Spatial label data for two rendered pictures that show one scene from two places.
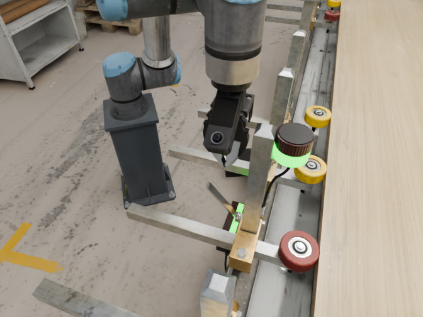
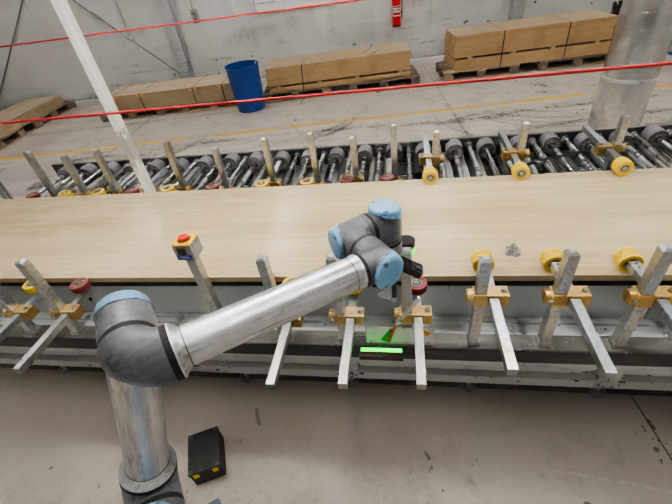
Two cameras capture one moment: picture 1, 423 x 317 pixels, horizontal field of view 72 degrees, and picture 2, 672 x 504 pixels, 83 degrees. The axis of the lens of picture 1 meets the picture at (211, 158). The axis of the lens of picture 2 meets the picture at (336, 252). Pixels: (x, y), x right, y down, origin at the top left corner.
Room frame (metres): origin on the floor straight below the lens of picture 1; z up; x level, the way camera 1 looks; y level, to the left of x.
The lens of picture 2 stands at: (0.71, 0.83, 1.94)
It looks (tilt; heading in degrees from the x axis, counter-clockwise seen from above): 38 degrees down; 264
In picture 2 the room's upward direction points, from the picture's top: 9 degrees counter-clockwise
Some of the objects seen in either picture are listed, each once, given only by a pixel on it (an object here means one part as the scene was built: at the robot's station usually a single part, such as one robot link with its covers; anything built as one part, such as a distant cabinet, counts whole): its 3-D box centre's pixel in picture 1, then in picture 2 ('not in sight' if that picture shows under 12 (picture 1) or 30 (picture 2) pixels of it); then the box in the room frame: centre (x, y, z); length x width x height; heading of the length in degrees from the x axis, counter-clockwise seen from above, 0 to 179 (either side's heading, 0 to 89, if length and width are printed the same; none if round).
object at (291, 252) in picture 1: (294, 258); (416, 291); (0.30, -0.18, 0.85); 0.08 x 0.08 x 0.11
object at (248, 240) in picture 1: (248, 239); (412, 314); (0.35, -0.09, 0.85); 0.13 x 0.06 x 0.05; 161
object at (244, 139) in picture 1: (236, 138); not in sight; (0.43, -0.05, 1.09); 0.05 x 0.02 x 0.09; 71
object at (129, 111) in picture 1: (127, 100); not in sight; (1.23, 0.41, 0.65); 0.19 x 0.19 x 0.10
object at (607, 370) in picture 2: not in sight; (577, 307); (-0.12, 0.14, 0.95); 0.50 x 0.04 x 0.04; 71
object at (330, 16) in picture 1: (330, 22); (84, 291); (1.72, -0.67, 0.85); 0.08 x 0.08 x 0.11
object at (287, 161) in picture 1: (291, 150); not in sight; (0.36, -0.13, 1.12); 0.06 x 0.06 x 0.02
